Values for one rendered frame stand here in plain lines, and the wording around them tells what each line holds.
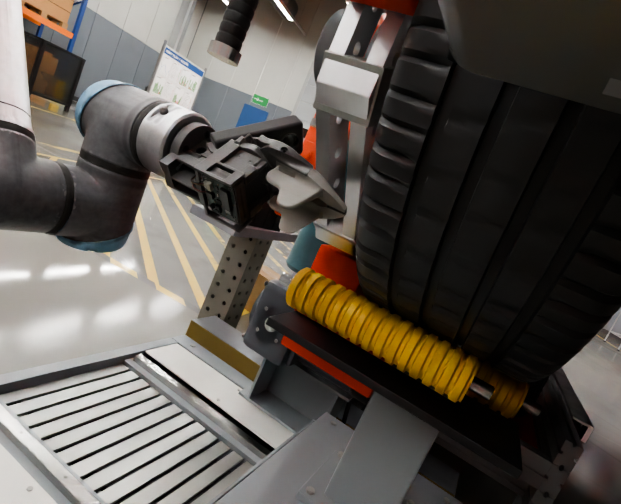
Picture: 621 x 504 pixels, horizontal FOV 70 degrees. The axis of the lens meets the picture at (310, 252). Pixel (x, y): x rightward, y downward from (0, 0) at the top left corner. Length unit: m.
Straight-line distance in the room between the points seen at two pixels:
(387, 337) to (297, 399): 0.70
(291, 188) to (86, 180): 0.27
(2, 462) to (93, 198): 0.45
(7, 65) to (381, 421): 0.64
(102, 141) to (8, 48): 0.13
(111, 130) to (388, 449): 0.55
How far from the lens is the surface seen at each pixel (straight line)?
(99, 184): 0.62
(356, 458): 0.70
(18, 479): 0.85
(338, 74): 0.45
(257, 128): 0.56
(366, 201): 0.42
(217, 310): 1.51
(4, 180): 0.56
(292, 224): 0.48
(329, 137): 0.48
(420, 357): 0.53
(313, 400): 1.19
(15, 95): 0.62
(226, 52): 0.64
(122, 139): 0.60
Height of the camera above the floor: 0.65
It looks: 9 degrees down
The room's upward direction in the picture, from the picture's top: 24 degrees clockwise
